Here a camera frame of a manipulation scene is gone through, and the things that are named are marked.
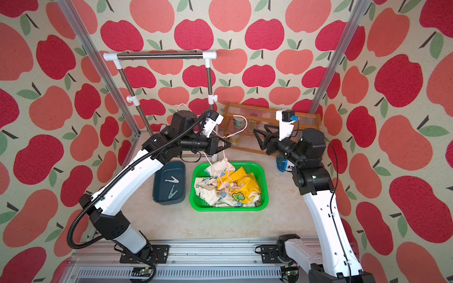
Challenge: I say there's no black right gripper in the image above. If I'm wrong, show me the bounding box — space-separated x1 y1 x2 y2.
255 124 302 171

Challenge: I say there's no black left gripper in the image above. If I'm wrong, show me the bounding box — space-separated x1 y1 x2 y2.
180 131 233 155

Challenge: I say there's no yellow dinosaur kids jacket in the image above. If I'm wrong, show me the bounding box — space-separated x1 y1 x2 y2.
193 158 261 208

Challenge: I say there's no white clothespin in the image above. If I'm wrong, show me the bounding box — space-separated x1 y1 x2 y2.
164 176 179 183

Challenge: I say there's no light blue clothespin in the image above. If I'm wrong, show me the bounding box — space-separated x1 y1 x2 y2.
168 186 178 199

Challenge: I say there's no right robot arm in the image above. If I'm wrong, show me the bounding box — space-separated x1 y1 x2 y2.
254 125 375 283

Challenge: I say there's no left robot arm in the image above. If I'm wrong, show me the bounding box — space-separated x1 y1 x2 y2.
67 110 231 266

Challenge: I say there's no small glass jar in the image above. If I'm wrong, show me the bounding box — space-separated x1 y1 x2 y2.
247 120 257 134

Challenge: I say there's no yellow labelled tin can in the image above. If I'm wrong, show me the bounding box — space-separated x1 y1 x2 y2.
228 134 241 146

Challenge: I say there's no white cup with label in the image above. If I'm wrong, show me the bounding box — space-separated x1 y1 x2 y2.
234 116 246 129

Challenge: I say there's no wooden shelf rack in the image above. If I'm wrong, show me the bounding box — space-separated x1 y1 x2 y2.
221 103 321 154

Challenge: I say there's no green plastic basket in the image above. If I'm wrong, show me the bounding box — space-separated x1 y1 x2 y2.
190 162 269 212

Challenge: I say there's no blue lidded container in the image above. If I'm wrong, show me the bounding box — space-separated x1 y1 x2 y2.
276 154 294 172

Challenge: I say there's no dark blue plastic tray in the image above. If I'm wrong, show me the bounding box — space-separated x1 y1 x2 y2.
152 161 186 205

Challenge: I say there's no white and steel clothes rack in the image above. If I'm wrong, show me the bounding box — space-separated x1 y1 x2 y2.
103 51 218 163

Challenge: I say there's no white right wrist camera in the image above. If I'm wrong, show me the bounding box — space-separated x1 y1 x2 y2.
276 109 298 141

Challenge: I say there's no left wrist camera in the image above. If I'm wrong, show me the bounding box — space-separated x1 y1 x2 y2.
202 110 224 138

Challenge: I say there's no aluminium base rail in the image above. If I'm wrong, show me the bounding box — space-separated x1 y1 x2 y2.
58 237 326 283

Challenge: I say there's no aluminium frame post left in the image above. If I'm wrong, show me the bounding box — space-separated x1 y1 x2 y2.
56 0 142 137

